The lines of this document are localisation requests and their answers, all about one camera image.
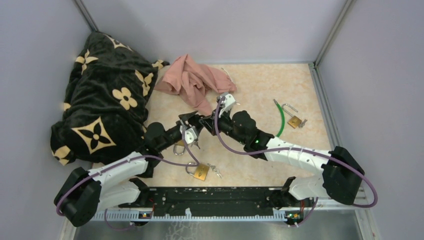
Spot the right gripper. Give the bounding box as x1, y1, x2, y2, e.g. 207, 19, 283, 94
199, 107, 246, 146

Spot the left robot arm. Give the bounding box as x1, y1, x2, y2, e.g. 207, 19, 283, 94
54, 112, 204, 227

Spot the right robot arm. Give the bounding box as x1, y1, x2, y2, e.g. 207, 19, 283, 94
199, 110, 365, 206

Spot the pink cloth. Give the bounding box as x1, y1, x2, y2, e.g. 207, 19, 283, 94
154, 54, 237, 116

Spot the black floral blanket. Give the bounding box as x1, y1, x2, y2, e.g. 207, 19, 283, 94
50, 31, 168, 165

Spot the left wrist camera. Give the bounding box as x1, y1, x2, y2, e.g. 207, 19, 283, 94
183, 126, 199, 145

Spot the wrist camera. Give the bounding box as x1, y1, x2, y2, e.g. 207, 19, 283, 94
183, 126, 199, 145
217, 92, 237, 118

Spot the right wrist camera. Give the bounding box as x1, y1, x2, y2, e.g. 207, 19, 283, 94
217, 92, 237, 118

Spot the green cable lock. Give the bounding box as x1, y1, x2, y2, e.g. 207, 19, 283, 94
273, 99, 286, 137

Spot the brass padlock on cable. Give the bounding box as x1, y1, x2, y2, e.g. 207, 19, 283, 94
281, 103, 308, 129

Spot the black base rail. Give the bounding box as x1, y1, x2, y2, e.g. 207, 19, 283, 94
126, 186, 302, 217

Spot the aluminium frame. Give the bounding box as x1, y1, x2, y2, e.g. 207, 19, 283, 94
58, 0, 381, 240

